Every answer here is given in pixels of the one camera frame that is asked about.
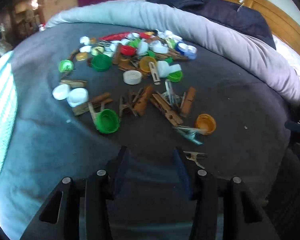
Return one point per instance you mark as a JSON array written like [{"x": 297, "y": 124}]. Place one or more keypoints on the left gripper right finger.
[{"x": 186, "y": 170}]

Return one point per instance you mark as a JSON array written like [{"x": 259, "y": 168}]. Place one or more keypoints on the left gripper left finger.
[{"x": 116, "y": 169}]

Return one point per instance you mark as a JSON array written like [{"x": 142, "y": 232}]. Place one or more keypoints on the silver metal clip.
[{"x": 196, "y": 157}]

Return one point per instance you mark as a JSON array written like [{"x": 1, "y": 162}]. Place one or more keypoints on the orange bottle cap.
[{"x": 206, "y": 122}]

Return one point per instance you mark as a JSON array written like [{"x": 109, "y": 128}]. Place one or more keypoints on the teal metal clip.
[{"x": 190, "y": 133}]

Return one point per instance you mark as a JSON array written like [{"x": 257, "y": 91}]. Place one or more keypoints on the green bottle cap front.
[{"x": 107, "y": 121}]

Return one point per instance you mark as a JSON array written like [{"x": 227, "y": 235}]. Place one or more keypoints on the grey rolled quilt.
[{"x": 248, "y": 52}]

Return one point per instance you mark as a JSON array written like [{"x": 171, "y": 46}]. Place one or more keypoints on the white ribbed bottle cap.
[{"x": 77, "y": 97}]

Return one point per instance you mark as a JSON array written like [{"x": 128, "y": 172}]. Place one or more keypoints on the white bottle cap left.
[{"x": 61, "y": 92}]

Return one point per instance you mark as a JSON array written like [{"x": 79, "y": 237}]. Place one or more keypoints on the white bottle cap middle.
[{"x": 132, "y": 77}]

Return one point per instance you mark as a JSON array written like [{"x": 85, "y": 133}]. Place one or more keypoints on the small green bottle cap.
[{"x": 175, "y": 76}]

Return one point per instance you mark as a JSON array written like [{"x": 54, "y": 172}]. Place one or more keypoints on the wooden headboard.
[{"x": 280, "y": 23}]

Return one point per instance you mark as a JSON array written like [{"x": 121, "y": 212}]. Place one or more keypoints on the dark green bottle cap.
[{"x": 101, "y": 63}]

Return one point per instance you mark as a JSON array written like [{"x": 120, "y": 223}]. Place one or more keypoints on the yellow bottle cap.
[{"x": 144, "y": 63}]

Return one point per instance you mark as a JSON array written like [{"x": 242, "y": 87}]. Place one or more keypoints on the light green bottle cap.
[{"x": 65, "y": 66}]

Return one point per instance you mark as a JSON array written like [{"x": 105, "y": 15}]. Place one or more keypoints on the red bottle cap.
[{"x": 127, "y": 50}]

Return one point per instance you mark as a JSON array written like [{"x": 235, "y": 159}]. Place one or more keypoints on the blue bottle cap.
[{"x": 186, "y": 50}]

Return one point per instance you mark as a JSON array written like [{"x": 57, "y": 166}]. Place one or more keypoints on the turquoise plastic basket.
[{"x": 8, "y": 104}]

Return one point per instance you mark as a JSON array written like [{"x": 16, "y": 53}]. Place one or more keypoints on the red plastic chili toy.
[{"x": 113, "y": 37}]

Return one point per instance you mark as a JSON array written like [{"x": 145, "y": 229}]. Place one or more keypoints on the navy blue blanket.
[{"x": 240, "y": 18}]

